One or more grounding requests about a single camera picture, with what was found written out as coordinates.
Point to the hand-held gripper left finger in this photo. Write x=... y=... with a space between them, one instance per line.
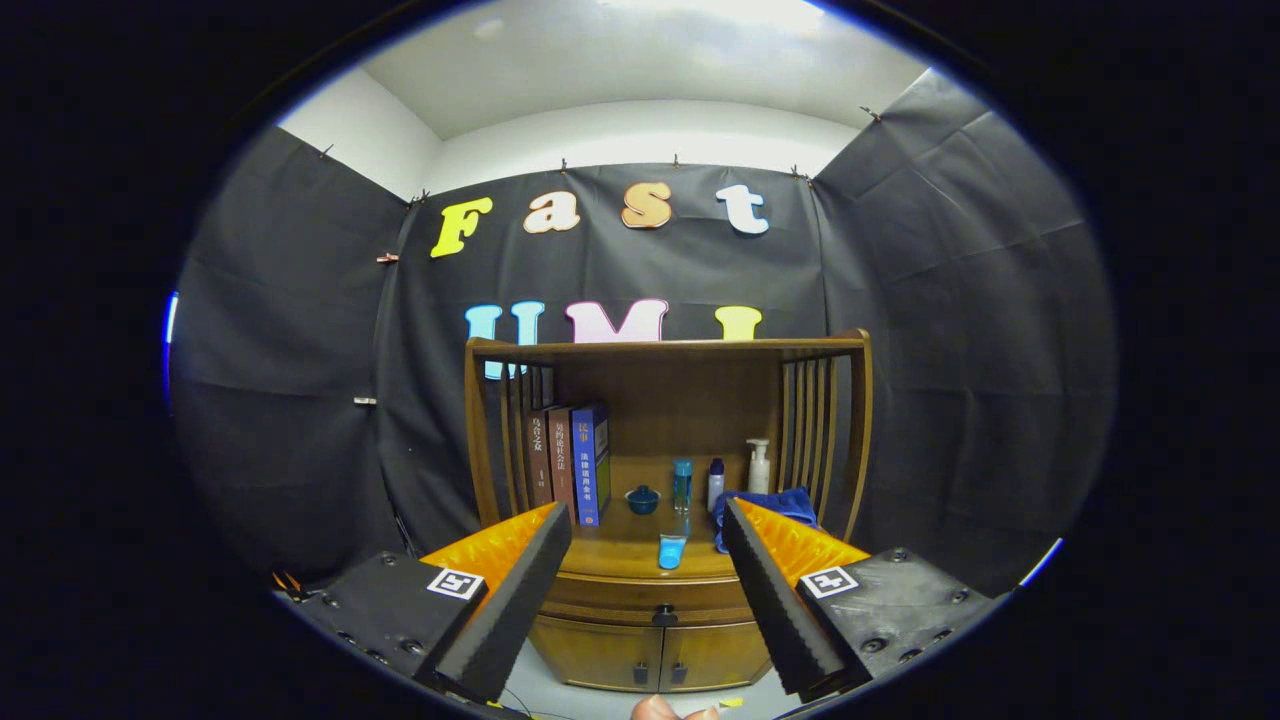
x=520 y=590

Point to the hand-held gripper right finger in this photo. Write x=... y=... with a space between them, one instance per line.
x=765 y=590

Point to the light blue tube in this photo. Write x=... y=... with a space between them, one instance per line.
x=672 y=553

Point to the wooden drawer with black knob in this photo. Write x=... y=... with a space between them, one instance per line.
x=620 y=600

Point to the wooden cabinet door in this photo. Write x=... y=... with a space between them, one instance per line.
x=595 y=655
x=715 y=655

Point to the wooden countertop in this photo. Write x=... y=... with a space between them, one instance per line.
x=620 y=555

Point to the wooden cabinet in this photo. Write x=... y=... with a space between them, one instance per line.
x=680 y=390

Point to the folded blue towel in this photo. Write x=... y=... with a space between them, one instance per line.
x=790 y=500

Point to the white bottle with dark cap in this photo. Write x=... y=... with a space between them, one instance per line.
x=716 y=490

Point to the white pump bottle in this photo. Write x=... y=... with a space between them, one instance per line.
x=759 y=475

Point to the translucent blue bottle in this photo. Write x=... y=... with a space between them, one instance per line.
x=682 y=490

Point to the dark brown book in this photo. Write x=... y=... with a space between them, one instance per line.
x=540 y=460

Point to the reddish brown book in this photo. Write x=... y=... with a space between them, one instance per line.
x=562 y=465

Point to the thick blue book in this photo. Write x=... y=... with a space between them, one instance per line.
x=584 y=470

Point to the blue lidded teacup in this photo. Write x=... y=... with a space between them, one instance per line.
x=643 y=502

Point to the small black device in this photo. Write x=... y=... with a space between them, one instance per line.
x=298 y=590

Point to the black backdrop cloth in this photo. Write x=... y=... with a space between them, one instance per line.
x=950 y=300

